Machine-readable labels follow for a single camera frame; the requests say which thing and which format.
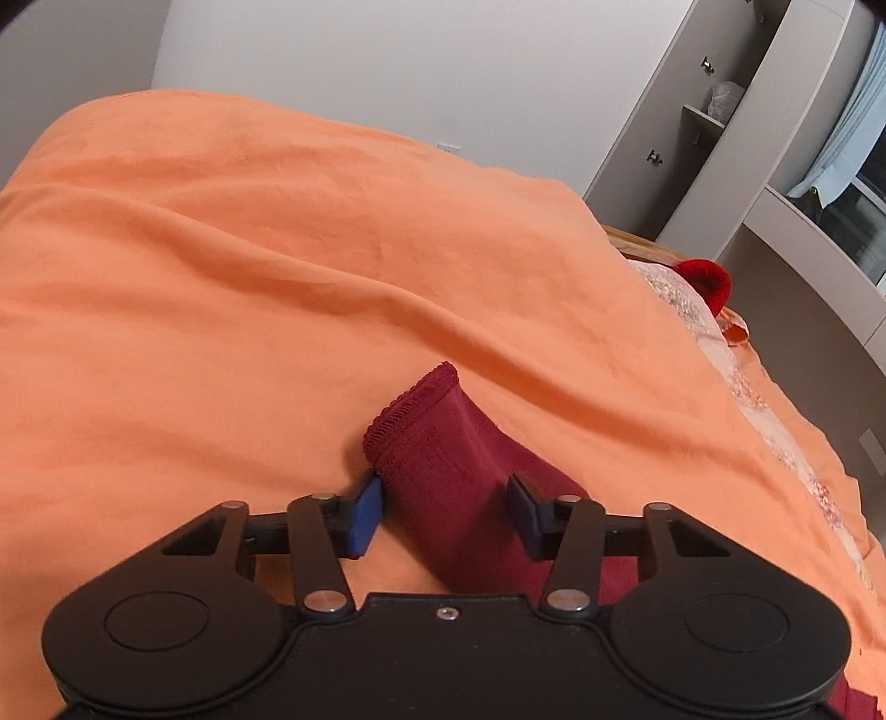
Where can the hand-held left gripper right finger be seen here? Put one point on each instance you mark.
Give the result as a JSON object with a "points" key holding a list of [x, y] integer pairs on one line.
{"points": [[527, 519]]}

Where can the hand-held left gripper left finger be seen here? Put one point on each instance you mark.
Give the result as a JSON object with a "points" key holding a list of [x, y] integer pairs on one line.
{"points": [[363, 519]]}

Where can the maroon knit garment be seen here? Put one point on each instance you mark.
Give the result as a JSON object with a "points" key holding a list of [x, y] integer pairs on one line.
{"points": [[450, 471]]}

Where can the orange blanket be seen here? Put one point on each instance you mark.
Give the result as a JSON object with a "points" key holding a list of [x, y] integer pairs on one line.
{"points": [[242, 311]]}

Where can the floral quilt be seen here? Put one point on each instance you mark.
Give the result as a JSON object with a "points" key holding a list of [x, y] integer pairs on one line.
{"points": [[692, 304]]}

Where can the small orange satin cloth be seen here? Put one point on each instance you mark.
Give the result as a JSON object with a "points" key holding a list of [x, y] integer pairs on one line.
{"points": [[735, 331]]}

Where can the red plush item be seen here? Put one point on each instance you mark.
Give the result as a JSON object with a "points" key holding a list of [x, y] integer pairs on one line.
{"points": [[706, 277]]}

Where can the grey built-in desk unit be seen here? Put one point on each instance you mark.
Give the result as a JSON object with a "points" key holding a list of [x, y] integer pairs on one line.
{"points": [[796, 228]]}

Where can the grey wardrobe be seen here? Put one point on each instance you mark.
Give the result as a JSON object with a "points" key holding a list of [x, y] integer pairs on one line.
{"points": [[664, 104]]}

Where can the window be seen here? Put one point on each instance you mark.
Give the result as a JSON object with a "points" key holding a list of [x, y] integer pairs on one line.
{"points": [[862, 221]]}

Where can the clear plastic bag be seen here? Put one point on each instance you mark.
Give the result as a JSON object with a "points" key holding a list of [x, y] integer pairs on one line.
{"points": [[727, 100]]}

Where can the pale tied curtain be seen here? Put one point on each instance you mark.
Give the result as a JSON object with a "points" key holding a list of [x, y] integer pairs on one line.
{"points": [[844, 138]]}

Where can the wooden bed frame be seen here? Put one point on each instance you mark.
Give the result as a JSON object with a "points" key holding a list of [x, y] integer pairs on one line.
{"points": [[637, 242]]}

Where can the wall outlet under desk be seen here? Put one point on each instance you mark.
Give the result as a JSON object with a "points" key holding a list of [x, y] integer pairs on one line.
{"points": [[873, 451]]}

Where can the white wall outlet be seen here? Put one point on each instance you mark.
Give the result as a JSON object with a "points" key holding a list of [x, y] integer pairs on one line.
{"points": [[448, 148]]}

